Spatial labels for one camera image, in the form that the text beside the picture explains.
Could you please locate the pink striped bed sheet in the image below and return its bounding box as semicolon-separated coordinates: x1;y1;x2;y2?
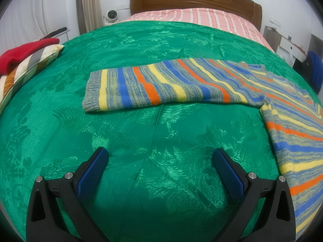
117;8;275;53

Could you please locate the red cloth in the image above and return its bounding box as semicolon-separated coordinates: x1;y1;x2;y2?
0;38;60;75

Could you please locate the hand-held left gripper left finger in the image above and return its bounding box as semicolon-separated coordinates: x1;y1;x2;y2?
25;147;109;242

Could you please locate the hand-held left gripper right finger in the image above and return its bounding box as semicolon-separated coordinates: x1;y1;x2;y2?
212;148;297;242

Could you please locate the small white fan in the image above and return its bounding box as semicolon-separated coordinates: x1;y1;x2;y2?
103;9;120;26

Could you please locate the striped knit sweater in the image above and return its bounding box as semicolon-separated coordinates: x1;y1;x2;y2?
82;58;323;235

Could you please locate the beige curtain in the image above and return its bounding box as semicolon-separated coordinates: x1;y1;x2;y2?
76;0;103;34

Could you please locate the striped pillow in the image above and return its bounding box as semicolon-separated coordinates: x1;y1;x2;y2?
0;44;65;111

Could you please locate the green patterned blanket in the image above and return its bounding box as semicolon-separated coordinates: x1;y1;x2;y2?
0;20;303;242

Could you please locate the black clothing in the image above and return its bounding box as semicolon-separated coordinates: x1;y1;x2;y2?
293;55;316;81

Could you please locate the white desk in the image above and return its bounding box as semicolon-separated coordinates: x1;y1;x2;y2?
279;35;309;61

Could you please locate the black flat object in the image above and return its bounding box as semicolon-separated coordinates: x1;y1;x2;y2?
40;27;67;40

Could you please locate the grey board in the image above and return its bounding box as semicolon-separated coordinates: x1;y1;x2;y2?
263;25;282;52

